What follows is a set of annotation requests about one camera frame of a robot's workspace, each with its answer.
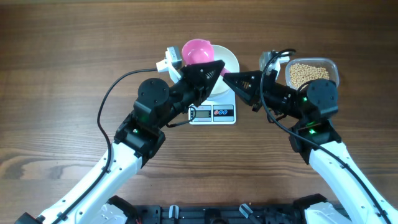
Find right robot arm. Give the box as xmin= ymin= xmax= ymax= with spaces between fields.
xmin=223 ymin=70 xmax=397 ymax=223

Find right black camera cable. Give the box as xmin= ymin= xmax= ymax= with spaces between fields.
xmin=259 ymin=48 xmax=393 ymax=224

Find soybeans in container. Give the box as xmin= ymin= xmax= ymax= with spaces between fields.
xmin=289 ymin=63 xmax=329 ymax=88

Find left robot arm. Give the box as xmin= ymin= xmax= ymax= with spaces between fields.
xmin=16 ymin=60 xmax=224 ymax=223

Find white bowl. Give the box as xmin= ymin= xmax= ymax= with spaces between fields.
xmin=210 ymin=44 xmax=240 ymax=98

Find pink plastic scoop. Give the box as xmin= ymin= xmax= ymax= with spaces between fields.
xmin=182 ymin=39 xmax=230 ymax=77

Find clear plastic container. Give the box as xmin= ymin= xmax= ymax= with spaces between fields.
xmin=285 ymin=58 xmax=340 ymax=90

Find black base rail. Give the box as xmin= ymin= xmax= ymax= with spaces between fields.
xmin=135 ymin=205 xmax=302 ymax=224

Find white digital kitchen scale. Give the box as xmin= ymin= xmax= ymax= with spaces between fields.
xmin=188 ymin=88 xmax=236 ymax=125

